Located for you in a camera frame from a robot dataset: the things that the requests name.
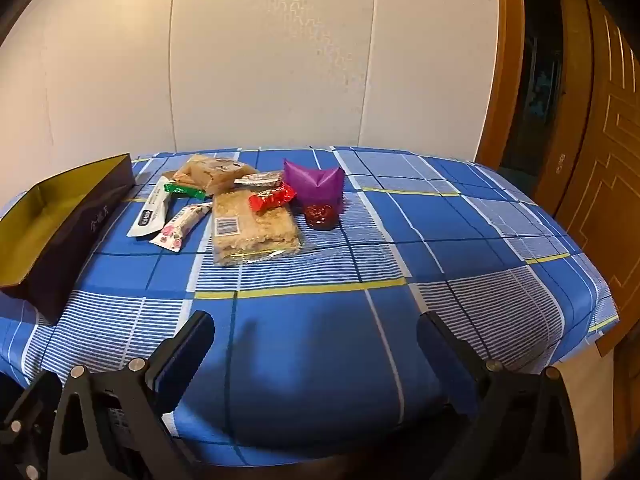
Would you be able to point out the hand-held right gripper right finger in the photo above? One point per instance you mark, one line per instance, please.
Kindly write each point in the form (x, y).
(432, 340)

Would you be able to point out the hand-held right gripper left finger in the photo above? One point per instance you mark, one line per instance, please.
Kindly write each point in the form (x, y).
(192, 345)

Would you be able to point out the white pink-flowered snack packet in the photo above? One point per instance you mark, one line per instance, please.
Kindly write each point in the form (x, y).
(177, 227)

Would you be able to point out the clear rice cake packet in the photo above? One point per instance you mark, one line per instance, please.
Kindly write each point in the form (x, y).
(255, 235)

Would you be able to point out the white stick packet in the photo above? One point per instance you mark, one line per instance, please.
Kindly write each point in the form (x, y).
(147, 215)

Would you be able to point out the cracker packet with green ends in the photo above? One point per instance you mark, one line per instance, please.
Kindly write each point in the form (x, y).
(186, 190)

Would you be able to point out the red candy packet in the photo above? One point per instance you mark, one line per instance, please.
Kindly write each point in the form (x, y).
(270, 199)

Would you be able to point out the dark red jujube packet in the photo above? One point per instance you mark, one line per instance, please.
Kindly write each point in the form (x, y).
(320, 216)

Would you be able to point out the dark box with gold interior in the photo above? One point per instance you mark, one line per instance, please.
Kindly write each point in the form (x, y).
(75, 225)

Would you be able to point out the brown printed pastry packet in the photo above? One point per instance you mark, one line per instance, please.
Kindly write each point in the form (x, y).
(222, 172)

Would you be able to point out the small white nut packet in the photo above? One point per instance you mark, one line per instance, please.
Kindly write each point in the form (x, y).
(257, 178)

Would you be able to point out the purple snack packet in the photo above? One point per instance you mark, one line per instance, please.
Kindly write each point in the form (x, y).
(312, 182)

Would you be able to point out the blue plaid tablecloth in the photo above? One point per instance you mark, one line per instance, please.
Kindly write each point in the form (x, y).
(325, 350)

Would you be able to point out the wooden door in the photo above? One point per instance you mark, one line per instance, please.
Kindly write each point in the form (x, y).
(600, 160)

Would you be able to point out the wooden door frame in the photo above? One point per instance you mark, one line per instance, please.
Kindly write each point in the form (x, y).
(502, 60)

